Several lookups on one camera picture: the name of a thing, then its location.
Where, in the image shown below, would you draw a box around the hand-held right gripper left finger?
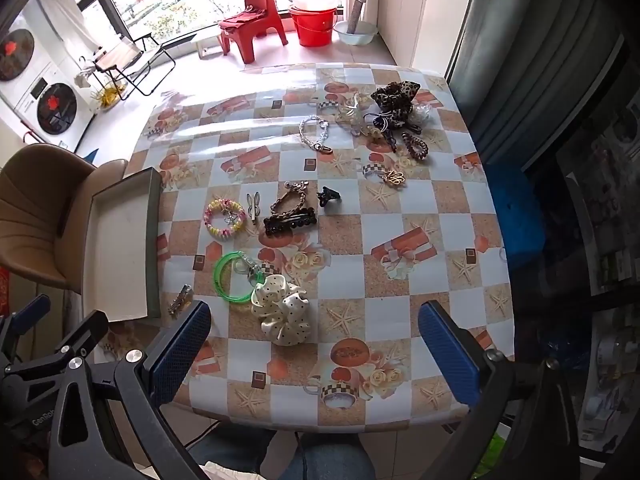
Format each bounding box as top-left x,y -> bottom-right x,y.
47,301 -> 212,480

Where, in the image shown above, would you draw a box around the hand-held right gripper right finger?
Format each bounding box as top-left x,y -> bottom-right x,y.
419,301 -> 581,480

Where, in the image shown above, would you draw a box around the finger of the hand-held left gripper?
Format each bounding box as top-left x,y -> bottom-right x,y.
0,295 -> 51,346
2,311 -> 108,376

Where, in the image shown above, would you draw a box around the grey-green cardboard box tray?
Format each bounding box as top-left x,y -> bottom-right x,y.
81,167 -> 163,323

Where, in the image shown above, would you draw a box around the green plastic bangle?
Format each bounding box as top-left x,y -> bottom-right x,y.
213,251 -> 266,303

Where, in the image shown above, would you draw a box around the white polka dot scrunchie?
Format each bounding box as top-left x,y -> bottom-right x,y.
250,274 -> 313,347

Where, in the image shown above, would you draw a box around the small silver charm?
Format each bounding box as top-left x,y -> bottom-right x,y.
237,255 -> 263,281

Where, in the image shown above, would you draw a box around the pastel beaded bracelet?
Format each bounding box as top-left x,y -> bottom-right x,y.
203,199 -> 247,238

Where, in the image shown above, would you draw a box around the black beaded barrette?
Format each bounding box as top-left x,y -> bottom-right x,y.
263,208 -> 318,237

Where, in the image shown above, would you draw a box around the brown chain bracelet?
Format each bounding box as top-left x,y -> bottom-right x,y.
270,181 -> 313,216

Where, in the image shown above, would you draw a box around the silver star hair clip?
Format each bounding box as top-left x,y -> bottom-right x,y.
169,284 -> 193,318

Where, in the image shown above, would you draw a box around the beige upholstered chair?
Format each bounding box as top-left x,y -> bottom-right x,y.
0,145 -> 128,293

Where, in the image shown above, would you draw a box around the checkered printed tablecloth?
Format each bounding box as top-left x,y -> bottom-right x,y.
97,62 -> 516,433

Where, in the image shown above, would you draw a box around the blue plastic stool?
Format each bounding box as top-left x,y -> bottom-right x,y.
484,162 -> 546,271

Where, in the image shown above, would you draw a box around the person's legs in jeans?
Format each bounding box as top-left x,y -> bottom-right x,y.
200,430 -> 376,480

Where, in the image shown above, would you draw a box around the printed newspaper sheets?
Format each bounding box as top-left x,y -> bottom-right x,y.
560,105 -> 640,461

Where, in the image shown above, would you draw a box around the white front-load washing machine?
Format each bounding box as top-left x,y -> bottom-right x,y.
0,0 -> 68,96
12,67 -> 98,153

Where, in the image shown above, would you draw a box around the yellow floor object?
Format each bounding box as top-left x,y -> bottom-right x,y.
92,84 -> 126,109

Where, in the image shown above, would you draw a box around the white sheer scrunchie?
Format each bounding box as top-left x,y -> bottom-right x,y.
407,101 -> 433,133

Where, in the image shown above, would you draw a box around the clear hair claw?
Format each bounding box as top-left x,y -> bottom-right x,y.
335,94 -> 373,136

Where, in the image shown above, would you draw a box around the leopard print scrunchie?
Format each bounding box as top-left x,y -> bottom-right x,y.
370,80 -> 421,128

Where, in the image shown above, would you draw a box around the black folding chair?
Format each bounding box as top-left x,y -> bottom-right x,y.
92,32 -> 177,97

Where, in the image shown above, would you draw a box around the white basin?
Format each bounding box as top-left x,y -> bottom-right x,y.
333,20 -> 379,46

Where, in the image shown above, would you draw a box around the red cloth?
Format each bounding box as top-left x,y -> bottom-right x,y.
218,7 -> 266,31

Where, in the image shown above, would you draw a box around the white cabinet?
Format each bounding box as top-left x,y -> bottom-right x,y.
378,0 -> 432,68

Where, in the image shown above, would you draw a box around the red bucket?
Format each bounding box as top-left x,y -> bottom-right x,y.
288,5 -> 338,47

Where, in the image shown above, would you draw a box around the red plastic chair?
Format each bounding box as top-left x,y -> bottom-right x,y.
218,0 -> 289,64

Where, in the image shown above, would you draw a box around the brown spiral hair tie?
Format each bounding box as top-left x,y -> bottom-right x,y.
401,131 -> 428,162

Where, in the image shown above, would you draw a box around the black hair ties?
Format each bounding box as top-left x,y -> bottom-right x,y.
364,112 -> 401,153

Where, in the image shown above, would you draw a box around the silver chain bracelet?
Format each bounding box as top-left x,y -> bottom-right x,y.
299,115 -> 335,155

